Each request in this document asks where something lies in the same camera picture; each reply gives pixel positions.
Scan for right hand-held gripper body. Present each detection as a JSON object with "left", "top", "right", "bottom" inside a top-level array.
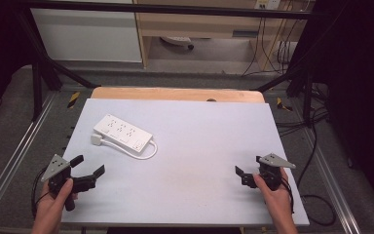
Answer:
[{"left": 255, "top": 152, "right": 297, "bottom": 192}]

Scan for white power strip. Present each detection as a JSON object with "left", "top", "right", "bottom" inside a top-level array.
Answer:
[{"left": 93, "top": 113, "right": 154, "bottom": 153}]

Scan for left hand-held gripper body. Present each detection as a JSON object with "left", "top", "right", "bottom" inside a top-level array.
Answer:
[{"left": 40, "top": 153, "right": 79, "bottom": 213}]

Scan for long black floor cable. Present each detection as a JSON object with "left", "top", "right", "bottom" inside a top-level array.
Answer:
[{"left": 296, "top": 110, "right": 338, "bottom": 227}]

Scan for black metal frame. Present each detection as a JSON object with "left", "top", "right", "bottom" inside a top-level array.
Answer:
[{"left": 12, "top": 0, "right": 320, "bottom": 129}]

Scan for grey power strip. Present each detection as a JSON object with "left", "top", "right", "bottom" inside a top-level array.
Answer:
[{"left": 159, "top": 35, "right": 195, "bottom": 51}]

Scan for aluminium rail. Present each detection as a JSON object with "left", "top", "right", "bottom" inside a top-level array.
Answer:
[
  {"left": 299, "top": 126, "right": 362, "bottom": 234},
  {"left": 0, "top": 92, "right": 58, "bottom": 222}
]

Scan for person's left hand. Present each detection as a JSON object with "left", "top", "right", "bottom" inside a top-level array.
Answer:
[{"left": 32, "top": 177, "right": 79, "bottom": 226}]

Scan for light wooden desk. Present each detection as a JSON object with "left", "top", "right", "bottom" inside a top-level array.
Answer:
[{"left": 132, "top": 0, "right": 310, "bottom": 71}]

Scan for black curtain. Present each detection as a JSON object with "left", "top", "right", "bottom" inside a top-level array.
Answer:
[
  {"left": 300, "top": 0, "right": 374, "bottom": 222},
  {"left": 0, "top": 0, "right": 33, "bottom": 129}
]

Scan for white cabinet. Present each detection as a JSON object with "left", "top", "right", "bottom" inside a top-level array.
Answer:
[{"left": 29, "top": 0, "right": 143, "bottom": 63}]

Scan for person's right hand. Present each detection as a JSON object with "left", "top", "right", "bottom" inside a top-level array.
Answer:
[{"left": 252, "top": 167, "right": 296, "bottom": 219}]

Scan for white plug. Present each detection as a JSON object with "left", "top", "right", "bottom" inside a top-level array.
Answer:
[{"left": 90, "top": 133, "right": 104, "bottom": 146}]

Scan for hanging black cables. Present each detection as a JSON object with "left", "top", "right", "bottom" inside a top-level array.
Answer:
[{"left": 241, "top": 9, "right": 301, "bottom": 78}]

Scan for wooden table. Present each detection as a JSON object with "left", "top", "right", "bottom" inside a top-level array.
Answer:
[{"left": 90, "top": 86, "right": 267, "bottom": 104}]

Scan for bundle of black cables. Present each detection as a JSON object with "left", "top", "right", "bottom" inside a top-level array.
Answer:
[{"left": 275, "top": 82, "right": 331, "bottom": 138}]

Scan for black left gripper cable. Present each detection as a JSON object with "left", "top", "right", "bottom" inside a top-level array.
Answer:
[{"left": 30, "top": 167, "right": 52, "bottom": 219}]

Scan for white wall socket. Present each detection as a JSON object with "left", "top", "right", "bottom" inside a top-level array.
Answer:
[{"left": 254, "top": 0, "right": 282, "bottom": 11}]

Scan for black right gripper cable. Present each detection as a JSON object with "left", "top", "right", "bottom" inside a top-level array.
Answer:
[{"left": 280, "top": 176, "right": 296, "bottom": 215}]

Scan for white power strip cable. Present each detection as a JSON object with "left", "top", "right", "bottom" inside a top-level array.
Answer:
[{"left": 99, "top": 137, "right": 159, "bottom": 161}]

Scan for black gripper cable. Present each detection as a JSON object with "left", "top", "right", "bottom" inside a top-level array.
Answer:
[
  {"left": 280, "top": 176, "right": 296, "bottom": 215},
  {"left": 30, "top": 167, "right": 52, "bottom": 219}
]

